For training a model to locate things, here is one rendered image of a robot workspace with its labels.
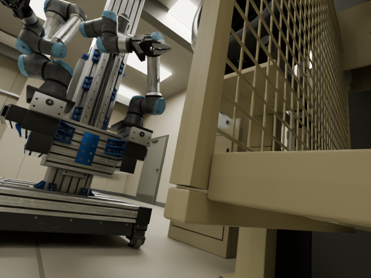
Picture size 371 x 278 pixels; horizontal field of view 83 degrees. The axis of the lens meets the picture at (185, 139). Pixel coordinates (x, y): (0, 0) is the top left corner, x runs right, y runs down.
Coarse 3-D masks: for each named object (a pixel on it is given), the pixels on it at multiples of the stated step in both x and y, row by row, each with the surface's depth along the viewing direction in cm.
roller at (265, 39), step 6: (264, 36) 76; (264, 42) 75; (276, 48) 77; (276, 54) 78; (270, 60) 81; (276, 60) 81; (282, 60) 82; (282, 66) 84; (288, 72) 88; (288, 78) 90; (294, 78) 93; (294, 84) 94
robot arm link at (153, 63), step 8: (152, 32) 135; (152, 64) 137; (152, 72) 138; (152, 80) 138; (152, 88) 139; (152, 96) 138; (160, 96) 140; (144, 104) 140; (152, 104) 138; (160, 104) 139; (144, 112) 143; (152, 112) 140; (160, 112) 141
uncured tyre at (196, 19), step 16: (240, 0) 120; (256, 0) 120; (304, 0) 74; (240, 16) 126; (256, 16) 122; (192, 32) 107; (240, 32) 83; (256, 32) 79; (272, 32) 77; (240, 48) 83
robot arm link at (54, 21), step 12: (48, 0) 126; (60, 0) 128; (48, 12) 124; (60, 12) 127; (48, 24) 123; (60, 24) 128; (48, 36) 122; (24, 60) 114; (36, 60) 116; (48, 60) 121; (24, 72) 116; (36, 72) 116
